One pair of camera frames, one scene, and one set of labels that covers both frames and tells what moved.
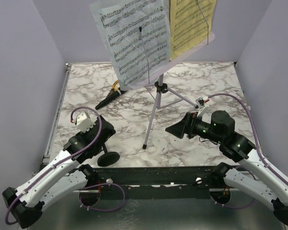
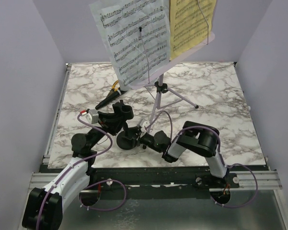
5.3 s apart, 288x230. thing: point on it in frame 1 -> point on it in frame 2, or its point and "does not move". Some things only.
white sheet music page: [138, 34] does not move
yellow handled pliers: [115, 89] does not move
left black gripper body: [86, 134] -> [109, 127]
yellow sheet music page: [190, 22] does not move
